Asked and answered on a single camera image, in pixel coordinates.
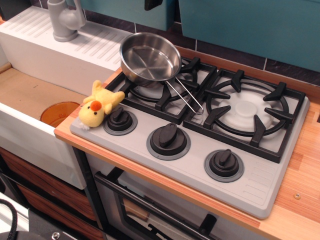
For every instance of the black burner grate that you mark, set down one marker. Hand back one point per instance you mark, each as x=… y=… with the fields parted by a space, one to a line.
x=170 y=101
x=258 y=117

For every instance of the black left burner grate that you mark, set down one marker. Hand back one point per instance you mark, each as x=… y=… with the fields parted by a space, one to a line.
x=170 y=101

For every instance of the yellow stuffed duck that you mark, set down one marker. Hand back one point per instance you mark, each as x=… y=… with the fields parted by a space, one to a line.
x=101 y=102

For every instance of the black stove knob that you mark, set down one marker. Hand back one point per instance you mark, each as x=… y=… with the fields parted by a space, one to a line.
x=168 y=143
x=120 y=122
x=224 y=166

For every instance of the black left stove knob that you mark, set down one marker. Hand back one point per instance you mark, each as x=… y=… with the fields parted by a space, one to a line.
x=120 y=122

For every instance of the oven door with handle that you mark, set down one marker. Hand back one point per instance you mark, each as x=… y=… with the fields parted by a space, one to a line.
x=149 y=213

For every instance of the grey toy stove top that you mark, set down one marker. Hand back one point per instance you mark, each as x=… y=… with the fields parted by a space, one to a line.
x=254 y=193

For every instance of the orange plastic plate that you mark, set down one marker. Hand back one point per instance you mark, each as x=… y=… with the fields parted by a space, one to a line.
x=58 y=112

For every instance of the grey toy faucet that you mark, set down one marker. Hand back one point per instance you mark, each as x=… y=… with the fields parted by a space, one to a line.
x=65 y=22

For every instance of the wooden drawer cabinet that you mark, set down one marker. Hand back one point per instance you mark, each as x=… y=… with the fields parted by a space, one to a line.
x=48 y=195

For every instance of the stainless steel pan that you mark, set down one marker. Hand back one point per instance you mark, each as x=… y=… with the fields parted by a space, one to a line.
x=148 y=59

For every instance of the black right burner grate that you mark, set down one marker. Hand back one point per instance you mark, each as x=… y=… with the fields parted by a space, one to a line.
x=258 y=117

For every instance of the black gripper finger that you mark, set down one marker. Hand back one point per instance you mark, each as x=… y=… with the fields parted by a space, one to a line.
x=151 y=4

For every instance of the black middle stove knob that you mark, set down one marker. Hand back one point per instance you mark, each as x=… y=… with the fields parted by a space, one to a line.
x=168 y=143

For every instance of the black right stove knob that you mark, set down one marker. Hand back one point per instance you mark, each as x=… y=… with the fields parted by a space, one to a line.
x=224 y=166

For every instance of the white toy sink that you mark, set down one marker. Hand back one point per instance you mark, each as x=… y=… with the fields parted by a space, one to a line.
x=37 y=72

